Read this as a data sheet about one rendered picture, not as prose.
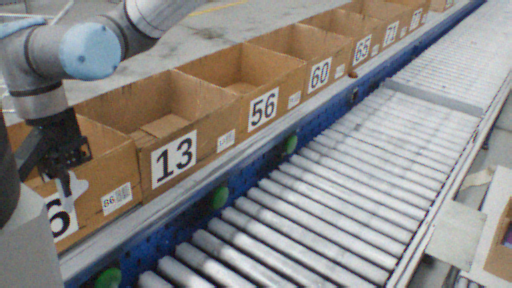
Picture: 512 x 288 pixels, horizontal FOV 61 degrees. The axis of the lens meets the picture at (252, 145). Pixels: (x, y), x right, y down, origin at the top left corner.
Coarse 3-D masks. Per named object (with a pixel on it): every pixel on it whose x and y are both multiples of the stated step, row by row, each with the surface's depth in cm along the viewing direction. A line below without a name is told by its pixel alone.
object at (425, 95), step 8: (392, 80) 217; (392, 88) 219; (400, 88) 216; (408, 88) 214; (416, 88) 211; (416, 96) 213; (424, 96) 211; (432, 96) 208; (440, 96) 206; (440, 104) 208; (448, 104) 205; (456, 104) 203; (464, 104) 201; (464, 112) 203; (472, 112) 200; (480, 112) 198
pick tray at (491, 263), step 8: (504, 216) 121; (504, 224) 133; (496, 232) 124; (504, 232) 129; (496, 240) 114; (496, 248) 112; (504, 248) 111; (488, 256) 116; (496, 256) 113; (504, 256) 112; (488, 264) 115; (496, 264) 114; (504, 264) 113; (488, 272) 116; (496, 272) 115; (504, 272) 113
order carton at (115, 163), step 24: (24, 120) 106; (96, 144) 109; (120, 144) 103; (72, 168) 87; (96, 168) 92; (120, 168) 97; (48, 192) 84; (96, 192) 94; (96, 216) 96; (72, 240) 92
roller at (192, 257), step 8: (176, 248) 118; (184, 248) 115; (192, 248) 115; (176, 256) 116; (184, 256) 114; (192, 256) 113; (200, 256) 113; (208, 256) 114; (192, 264) 113; (200, 264) 112; (208, 264) 111; (216, 264) 111; (200, 272) 112; (208, 272) 110; (216, 272) 109; (224, 272) 109; (232, 272) 110; (216, 280) 109; (224, 280) 108; (232, 280) 107; (240, 280) 107
